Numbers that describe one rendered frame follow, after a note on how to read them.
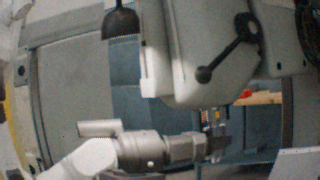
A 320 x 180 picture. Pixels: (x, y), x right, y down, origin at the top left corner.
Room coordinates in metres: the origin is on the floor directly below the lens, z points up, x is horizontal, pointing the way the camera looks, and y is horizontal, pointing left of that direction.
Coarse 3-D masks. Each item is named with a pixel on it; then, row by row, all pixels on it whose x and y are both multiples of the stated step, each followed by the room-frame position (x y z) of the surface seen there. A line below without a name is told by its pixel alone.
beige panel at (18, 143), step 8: (8, 80) 3.03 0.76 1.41; (8, 88) 3.03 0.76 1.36; (8, 96) 3.02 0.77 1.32; (8, 104) 3.02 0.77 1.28; (8, 112) 3.01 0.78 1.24; (16, 112) 3.05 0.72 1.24; (8, 120) 3.01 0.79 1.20; (16, 120) 3.05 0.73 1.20; (16, 128) 3.04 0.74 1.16; (16, 136) 3.03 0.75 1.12; (16, 144) 3.02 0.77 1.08; (16, 152) 3.01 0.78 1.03; (24, 152) 3.05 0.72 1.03; (24, 160) 3.04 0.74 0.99; (0, 168) 2.92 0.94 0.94; (24, 168) 3.03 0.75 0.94; (0, 176) 2.91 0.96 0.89
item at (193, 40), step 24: (168, 0) 1.45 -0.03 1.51; (192, 0) 1.42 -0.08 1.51; (216, 0) 1.44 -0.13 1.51; (240, 0) 1.48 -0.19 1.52; (168, 24) 1.46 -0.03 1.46; (192, 24) 1.43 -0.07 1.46; (216, 24) 1.43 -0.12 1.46; (168, 48) 1.47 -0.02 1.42; (192, 48) 1.43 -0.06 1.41; (216, 48) 1.43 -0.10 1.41; (240, 48) 1.46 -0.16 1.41; (192, 72) 1.43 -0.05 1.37; (216, 72) 1.43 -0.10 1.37; (240, 72) 1.46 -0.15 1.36; (168, 96) 1.49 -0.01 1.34; (192, 96) 1.45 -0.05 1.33; (216, 96) 1.45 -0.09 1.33; (240, 96) 1.51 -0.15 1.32
